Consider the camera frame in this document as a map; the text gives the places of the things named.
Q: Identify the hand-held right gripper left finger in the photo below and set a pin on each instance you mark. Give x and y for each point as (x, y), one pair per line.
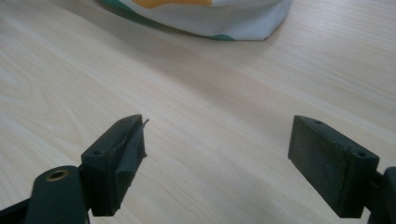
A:
(109, 168)

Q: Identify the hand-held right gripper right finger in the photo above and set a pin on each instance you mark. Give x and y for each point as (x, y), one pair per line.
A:
(330, 161)

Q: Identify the white orange green cloth garment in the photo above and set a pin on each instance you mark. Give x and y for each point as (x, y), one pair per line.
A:
(214, 18)

